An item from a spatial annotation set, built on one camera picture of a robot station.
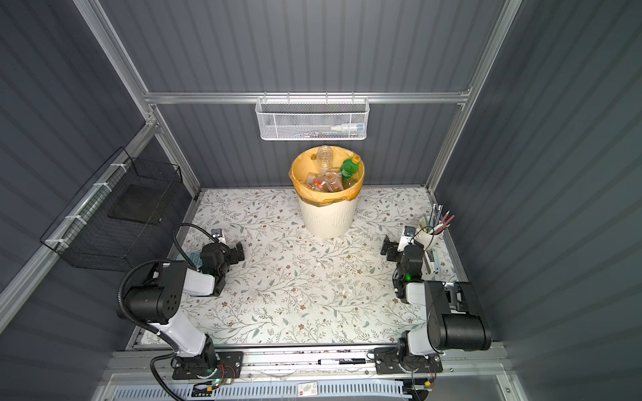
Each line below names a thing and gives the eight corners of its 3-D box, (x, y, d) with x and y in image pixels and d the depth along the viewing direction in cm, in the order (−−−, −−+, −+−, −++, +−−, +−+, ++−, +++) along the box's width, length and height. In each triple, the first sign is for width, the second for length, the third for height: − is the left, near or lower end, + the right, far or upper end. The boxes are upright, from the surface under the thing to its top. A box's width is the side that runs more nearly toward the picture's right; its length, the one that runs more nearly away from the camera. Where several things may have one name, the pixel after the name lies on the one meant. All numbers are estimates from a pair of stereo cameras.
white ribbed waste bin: (303, 244, 103) (298, 206, 85) (304, 235, 106) (299, 196, 88) (352, 244, 103) (358, 206, 85) (351, 234, 106) (356, 196, 88)
